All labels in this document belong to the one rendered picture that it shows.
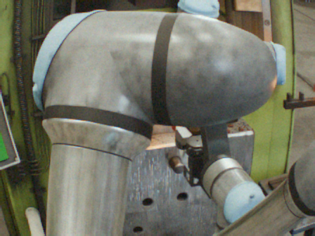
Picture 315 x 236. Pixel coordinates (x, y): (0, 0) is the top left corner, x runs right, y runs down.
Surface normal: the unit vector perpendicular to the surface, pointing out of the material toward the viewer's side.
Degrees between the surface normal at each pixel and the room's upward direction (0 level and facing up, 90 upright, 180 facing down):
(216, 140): 59
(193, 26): 27
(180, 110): 116
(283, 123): 90
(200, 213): 90
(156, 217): 90
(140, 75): 79
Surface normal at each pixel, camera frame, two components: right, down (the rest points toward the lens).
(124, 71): -0.25, 0.21
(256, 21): 0.27, 0.40
